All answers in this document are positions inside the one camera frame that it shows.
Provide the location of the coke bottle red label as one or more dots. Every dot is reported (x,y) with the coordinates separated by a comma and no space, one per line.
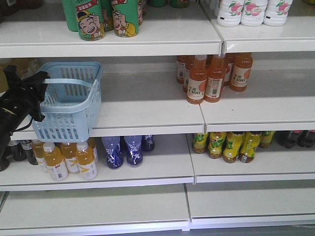
(307,139)
(289,138)

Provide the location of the pale green juice bottle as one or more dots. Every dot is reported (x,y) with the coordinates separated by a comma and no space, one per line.
(26,67)

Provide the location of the yellow lemon tea bottle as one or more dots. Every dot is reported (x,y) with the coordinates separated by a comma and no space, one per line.
(215,146)
(200,142)
(234,141)
(250,143)
(266,138)

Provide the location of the light blue plastic basket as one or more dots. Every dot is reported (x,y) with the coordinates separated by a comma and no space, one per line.
(72,101)

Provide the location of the green cartoon can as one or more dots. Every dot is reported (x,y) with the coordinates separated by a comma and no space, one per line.
(125,17)
(84,17)

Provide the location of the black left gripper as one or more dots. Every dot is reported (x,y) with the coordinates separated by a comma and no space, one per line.
(25,98)

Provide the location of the blue sports drink bottle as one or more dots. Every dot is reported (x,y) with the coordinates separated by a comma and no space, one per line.
(148,143)
(134,154)
(114,158)

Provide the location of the orange C100 drink bottle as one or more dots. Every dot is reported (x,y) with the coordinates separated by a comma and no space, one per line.
(197,80)
(216,74)
(241,71)

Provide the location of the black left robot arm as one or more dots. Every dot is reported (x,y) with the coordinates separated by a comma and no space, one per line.
(8,125)

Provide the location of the dark tea bottle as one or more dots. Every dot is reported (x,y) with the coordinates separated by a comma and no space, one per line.
(28,151)
(16,150)

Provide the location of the white peach drink bottle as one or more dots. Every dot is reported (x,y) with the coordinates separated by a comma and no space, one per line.
(253,12)
(276,12)
(230,11)

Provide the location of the orange juice bottle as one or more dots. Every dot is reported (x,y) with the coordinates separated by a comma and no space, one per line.
(86,161)
(55,162)
(69,153)
(37,147)

